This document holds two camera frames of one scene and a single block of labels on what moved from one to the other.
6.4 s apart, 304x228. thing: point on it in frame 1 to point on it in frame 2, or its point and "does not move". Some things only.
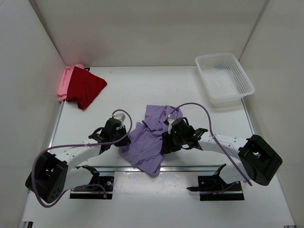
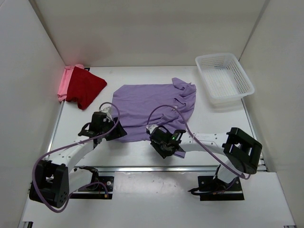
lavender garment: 143,147 to 136,102
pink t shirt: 68,70 does not move
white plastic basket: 225,80 does not move
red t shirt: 83,86 does not move
